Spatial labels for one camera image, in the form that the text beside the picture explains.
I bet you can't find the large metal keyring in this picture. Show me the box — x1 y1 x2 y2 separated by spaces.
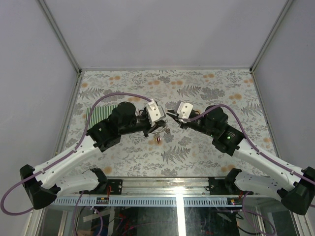
152 121 170 144

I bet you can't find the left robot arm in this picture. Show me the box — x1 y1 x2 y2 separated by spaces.
20 102 166 210

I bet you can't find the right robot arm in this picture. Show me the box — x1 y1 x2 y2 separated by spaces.
167 102 315 215

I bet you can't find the floral table mat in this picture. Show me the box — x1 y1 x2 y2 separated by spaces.
64 69 274 177

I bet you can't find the green striped cloth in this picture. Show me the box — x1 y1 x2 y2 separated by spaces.
86 105 118 130

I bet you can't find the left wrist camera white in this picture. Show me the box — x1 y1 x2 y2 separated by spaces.
146 99 166 127

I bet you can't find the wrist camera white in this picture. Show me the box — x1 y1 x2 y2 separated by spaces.
174 101 193 123
146 99 166 127

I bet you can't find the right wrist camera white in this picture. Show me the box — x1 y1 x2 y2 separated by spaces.
174 101 193 123

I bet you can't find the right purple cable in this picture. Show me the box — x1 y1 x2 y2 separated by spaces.
188 104 315 184

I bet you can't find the purple cable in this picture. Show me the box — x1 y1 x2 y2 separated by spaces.
0 92 153 215
188 104 315 184

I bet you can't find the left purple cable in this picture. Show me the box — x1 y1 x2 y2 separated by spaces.
0 92 153 215

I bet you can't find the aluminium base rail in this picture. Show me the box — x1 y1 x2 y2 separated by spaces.
36 177 302 197

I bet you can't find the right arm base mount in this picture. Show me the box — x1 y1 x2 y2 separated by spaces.
205 177 234 195

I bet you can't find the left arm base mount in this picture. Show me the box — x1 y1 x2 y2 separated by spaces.
105 179 123 195

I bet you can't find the slotted cable duct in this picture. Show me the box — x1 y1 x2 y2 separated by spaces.
53 196 230 207

